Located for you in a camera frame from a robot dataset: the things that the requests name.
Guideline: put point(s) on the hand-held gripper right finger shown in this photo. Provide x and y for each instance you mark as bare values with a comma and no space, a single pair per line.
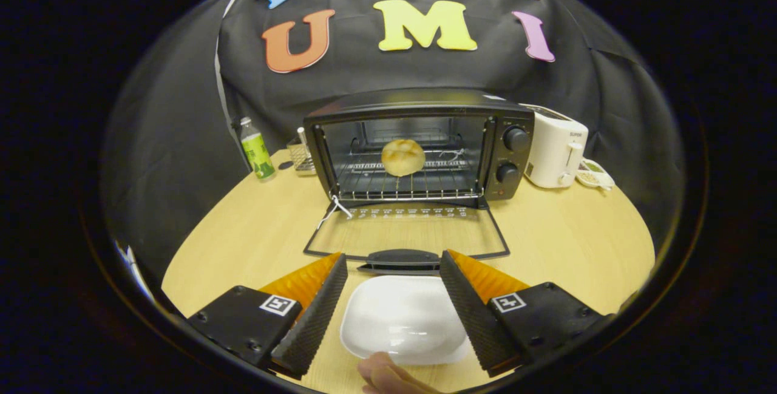
473,315

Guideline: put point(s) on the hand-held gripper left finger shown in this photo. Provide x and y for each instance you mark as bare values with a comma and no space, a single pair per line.
312,321

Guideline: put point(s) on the black toaster oven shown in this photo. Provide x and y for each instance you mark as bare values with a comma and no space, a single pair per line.
516,163

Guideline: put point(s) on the round bread bun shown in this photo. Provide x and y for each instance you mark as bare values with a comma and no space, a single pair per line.
403,157

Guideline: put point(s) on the white pop-up toaster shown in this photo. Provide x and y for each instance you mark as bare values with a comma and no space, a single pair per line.
555,148

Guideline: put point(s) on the white rectangular plate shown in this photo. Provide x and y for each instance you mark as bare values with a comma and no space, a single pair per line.
403,315

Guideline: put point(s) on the small black cap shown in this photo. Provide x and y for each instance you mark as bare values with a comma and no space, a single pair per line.
286,165

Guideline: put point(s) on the green label drink bottle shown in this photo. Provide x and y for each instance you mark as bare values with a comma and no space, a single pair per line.
258,154

